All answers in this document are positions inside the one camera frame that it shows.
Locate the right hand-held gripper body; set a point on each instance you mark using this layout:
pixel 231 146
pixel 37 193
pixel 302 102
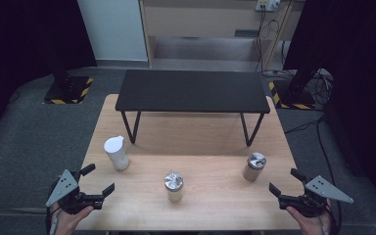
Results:
pixel 323 191

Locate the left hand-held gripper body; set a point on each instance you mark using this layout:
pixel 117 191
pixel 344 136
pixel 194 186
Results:
pixel 66 187

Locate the silver-lidded jar of brown powder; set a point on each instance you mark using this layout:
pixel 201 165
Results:
pixel 254 168

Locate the white-lidded jar of white powder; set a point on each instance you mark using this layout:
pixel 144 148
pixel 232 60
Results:
pixel 117 153

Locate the silver-lidded jar of yellow powder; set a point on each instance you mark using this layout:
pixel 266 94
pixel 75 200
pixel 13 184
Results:
pixel 174 187

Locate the black shelf with metal legs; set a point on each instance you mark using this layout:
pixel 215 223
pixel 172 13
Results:
pixel 192 91

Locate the person's left hand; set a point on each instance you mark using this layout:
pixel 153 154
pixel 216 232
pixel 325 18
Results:
pixel 71 222

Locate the person's right hand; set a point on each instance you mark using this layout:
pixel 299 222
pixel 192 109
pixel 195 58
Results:
pixel 310 225

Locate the stand base with striped tape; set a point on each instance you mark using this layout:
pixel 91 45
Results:
pixel 290 98
pixel 68 91

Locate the black curtain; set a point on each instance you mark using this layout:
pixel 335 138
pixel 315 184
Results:
pixel 19 39
pixel 355 65

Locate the white panel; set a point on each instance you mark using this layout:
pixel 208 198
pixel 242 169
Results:
pixel 114 29

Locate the white power strip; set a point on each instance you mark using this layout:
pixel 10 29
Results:
pixel 267 4

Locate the wooden cabinet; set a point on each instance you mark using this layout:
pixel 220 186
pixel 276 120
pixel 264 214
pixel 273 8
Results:
pixel 205 23

